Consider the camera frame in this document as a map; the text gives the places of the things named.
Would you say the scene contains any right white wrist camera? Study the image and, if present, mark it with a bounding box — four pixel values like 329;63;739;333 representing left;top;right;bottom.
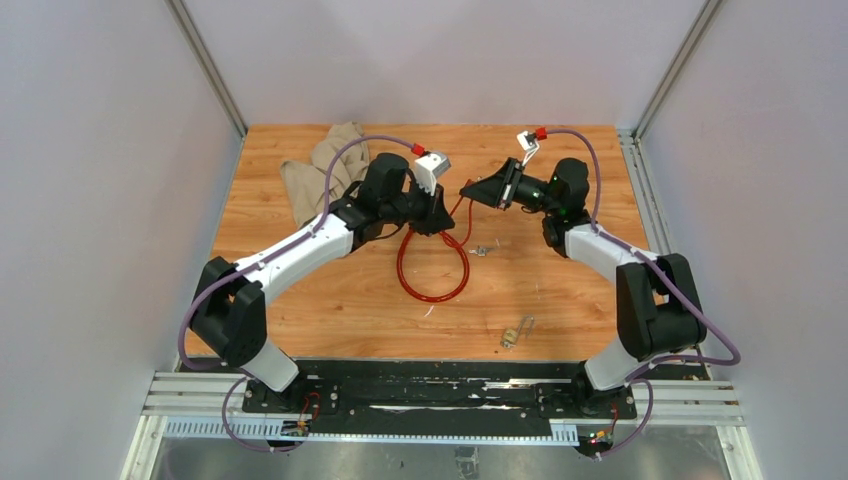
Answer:
516;127;548;167

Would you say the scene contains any brass padlock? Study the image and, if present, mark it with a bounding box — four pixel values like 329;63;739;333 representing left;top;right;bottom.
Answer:
500;315;535;349

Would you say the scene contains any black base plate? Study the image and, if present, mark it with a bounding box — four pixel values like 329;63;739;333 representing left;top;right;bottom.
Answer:
177;356;713;440

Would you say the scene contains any beige cloth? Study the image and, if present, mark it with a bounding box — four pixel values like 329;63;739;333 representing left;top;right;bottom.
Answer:
279;122;371;228

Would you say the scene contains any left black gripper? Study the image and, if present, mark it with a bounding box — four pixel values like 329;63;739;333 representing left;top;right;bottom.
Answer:
383;178;457;238

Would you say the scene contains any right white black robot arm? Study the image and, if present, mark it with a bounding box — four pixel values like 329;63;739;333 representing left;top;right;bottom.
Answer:
460;158;707;417

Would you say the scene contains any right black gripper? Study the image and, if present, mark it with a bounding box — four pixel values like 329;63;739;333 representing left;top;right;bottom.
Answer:
458;159;558;216

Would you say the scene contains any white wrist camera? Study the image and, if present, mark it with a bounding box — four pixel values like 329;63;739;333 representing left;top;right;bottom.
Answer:
516;127;548;167
411;143;451;196

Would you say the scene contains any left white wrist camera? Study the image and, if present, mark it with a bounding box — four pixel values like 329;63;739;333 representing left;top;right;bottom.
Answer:
411;143;451;196

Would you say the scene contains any red cable lock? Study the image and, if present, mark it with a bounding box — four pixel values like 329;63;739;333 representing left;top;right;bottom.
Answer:
395;229;471;304

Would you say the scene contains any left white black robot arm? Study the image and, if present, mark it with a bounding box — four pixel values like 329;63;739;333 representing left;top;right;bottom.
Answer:
188;152;455;413

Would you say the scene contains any silver key with ring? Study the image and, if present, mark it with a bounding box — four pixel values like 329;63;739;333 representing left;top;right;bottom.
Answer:
468;245;500;257

